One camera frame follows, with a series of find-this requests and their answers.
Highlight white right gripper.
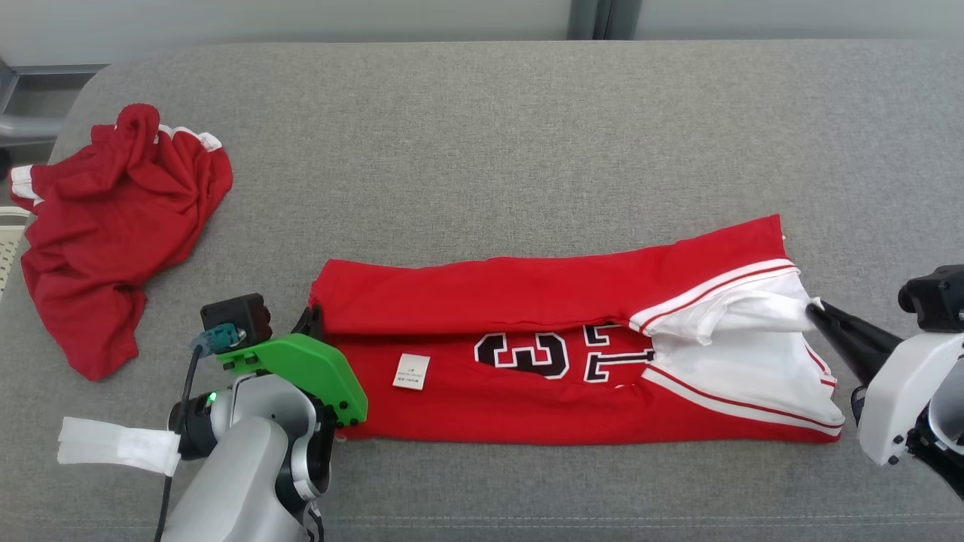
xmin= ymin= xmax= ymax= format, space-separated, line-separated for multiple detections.
xmin=805 ymin=300 xmax=964 ymax=468

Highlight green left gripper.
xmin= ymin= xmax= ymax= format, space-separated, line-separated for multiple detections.
xmin=218 ymin=305 xmax=369 ymax=430

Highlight red Bulls jersey white sleeves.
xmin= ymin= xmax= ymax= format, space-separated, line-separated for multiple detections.
xmin=308 ymin=214 xmax=847 ymax=446

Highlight red shorts white stripe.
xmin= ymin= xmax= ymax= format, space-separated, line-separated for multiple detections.
xmin=8 ymin=103 xmax=235 ymax=382

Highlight cream perforated laundry basket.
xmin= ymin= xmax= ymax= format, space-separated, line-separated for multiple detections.
xmin=0 ymin=206 xmax=32 ymax=296

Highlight black left cable teal plug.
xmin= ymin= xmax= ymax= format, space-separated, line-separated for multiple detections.
xmin=154 ymin=323 xmax=243 ymax=542

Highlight white tape cable label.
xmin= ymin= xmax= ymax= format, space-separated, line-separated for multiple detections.
xmin=57 ymin=416 xmax=182 ymax=477

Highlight grey wheeled metal frame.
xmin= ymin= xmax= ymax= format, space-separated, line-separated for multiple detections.
xmin=0 ymin=59 xmax=108 ymax=153

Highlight grey vertical partition post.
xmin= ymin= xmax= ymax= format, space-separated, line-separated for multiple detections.
xmin=569 ymin=0 xmax=642 ymax=41

